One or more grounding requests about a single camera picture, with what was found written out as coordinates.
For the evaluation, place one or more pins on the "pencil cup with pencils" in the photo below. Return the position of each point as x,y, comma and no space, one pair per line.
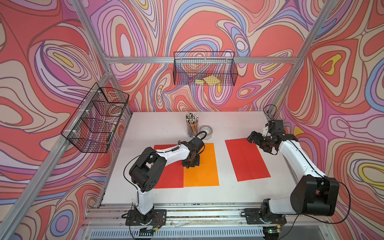
192,124

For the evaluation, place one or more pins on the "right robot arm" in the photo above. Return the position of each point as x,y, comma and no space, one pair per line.
314,194

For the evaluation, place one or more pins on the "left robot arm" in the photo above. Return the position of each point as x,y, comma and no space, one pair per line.
147,170

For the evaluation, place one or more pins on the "left wall wire basket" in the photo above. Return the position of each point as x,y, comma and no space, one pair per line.
92,127

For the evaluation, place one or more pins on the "orange paper sheet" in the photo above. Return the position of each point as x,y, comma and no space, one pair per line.
206,174

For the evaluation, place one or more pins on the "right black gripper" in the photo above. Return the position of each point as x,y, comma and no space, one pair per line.
256,141

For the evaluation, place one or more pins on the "clear tape roll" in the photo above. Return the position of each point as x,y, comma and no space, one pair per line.
208,130

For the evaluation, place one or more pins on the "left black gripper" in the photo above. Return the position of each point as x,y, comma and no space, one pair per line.
185,164

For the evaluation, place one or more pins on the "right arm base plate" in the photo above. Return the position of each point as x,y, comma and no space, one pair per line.
258,217

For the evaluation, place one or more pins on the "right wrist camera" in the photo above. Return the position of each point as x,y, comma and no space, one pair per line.
275,127

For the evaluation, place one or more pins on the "red paper sheet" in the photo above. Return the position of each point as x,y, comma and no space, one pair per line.
172,177
247,161

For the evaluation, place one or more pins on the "back wall wire basket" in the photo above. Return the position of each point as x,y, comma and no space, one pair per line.
212,68

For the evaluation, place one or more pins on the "wall wire basket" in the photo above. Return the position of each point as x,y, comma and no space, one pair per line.
92,127
212,68

